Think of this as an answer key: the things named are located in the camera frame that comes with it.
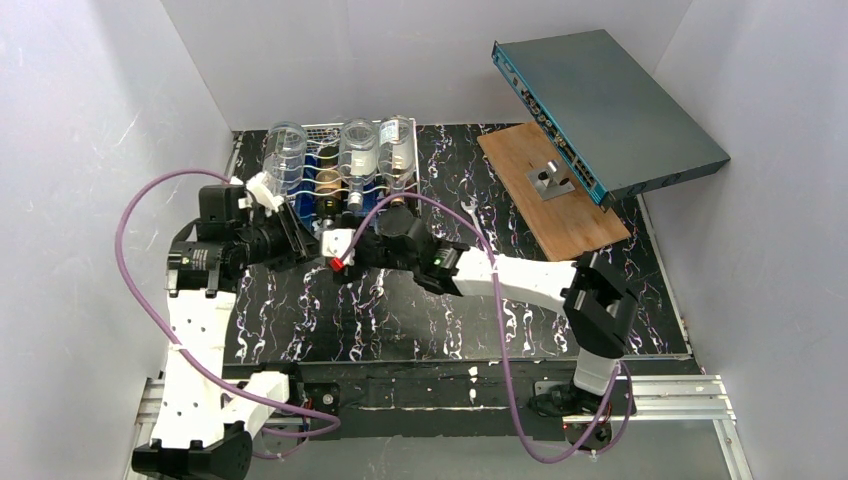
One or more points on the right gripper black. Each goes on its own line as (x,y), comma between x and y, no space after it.
(361,249)

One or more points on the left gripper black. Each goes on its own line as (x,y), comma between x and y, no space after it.
(291,234)

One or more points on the large clear round bottle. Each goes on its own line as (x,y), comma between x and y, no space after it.
(284,157)

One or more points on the clear bottle white cap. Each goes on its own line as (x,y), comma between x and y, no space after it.
(358,145)

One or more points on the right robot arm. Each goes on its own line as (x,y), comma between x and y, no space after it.
(589,292)

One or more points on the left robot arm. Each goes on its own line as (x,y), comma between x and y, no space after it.
(196,434)

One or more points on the blue square bottle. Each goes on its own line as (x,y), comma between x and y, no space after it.
(304,200)

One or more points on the dark wine bottle silver cap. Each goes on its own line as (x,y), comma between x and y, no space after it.
(328,184)

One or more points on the clear bottle copper neck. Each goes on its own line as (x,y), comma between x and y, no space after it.
(397,152)

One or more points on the silver wrench right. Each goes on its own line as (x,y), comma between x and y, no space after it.
(470,208)

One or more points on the wooden board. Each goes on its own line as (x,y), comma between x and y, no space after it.
(557,209)

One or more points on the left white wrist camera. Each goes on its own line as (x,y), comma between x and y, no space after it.
(260,193)

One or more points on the white wire wine rack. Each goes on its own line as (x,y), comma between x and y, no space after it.
(374,192)

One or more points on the metal bracket on board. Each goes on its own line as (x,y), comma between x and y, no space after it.
(551,181)

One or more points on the teal network switch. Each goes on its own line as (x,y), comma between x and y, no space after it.
(616,128)

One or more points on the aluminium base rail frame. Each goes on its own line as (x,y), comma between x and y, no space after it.
(465,406)

